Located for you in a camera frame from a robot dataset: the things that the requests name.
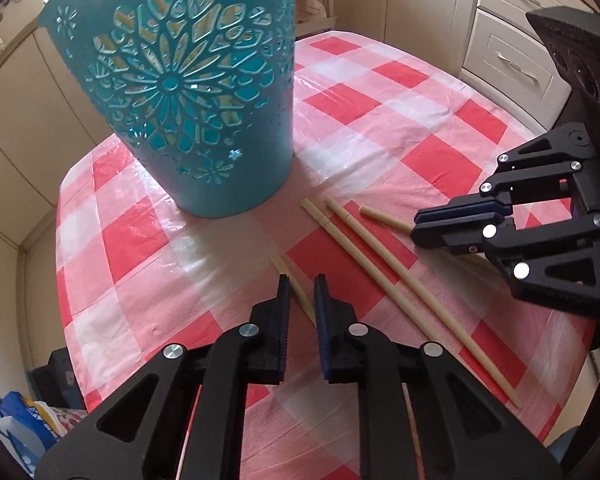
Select dark box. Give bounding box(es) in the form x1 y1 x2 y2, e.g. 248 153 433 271
31 347 89 411

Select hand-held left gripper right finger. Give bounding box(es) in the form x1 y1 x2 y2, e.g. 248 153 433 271
313 274 564 480

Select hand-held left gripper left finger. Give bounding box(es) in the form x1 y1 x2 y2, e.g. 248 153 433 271
34 274 292 480

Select pale wooden chopstick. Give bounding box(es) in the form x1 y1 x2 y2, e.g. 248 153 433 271
269 252 317 325
300 198 446 345
359 204 415 234
324 196 525 409

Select blue plastic bag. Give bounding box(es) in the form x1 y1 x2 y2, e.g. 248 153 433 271
0 391 62 463

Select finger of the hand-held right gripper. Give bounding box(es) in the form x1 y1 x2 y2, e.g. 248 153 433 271
413 121 592 227
410 212 600 317

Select cream kitchen cabinets with doors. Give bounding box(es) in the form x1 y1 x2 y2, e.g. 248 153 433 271
0 20 108 361

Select red white checkered tablecloth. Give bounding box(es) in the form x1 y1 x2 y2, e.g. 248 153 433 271
55 30 599 480

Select cream kitchen cabinets with drawers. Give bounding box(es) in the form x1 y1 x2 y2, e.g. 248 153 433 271
330 0 588 133

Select teal perforated plastic bin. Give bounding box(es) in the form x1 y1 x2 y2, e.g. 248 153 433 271
37 0 299 219

